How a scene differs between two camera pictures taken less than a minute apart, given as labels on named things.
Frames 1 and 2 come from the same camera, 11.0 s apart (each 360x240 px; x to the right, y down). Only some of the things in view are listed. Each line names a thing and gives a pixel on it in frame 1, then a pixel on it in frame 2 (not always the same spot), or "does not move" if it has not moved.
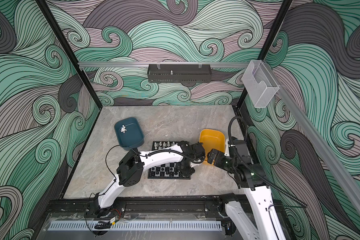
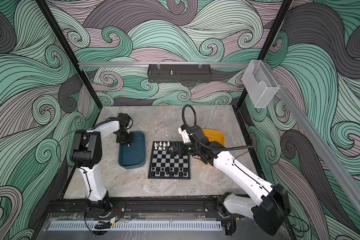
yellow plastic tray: (212, 139) does not move
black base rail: (147, 208) does not move
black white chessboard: (168, 170) does not move
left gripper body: (187, 170) → (124, 137)
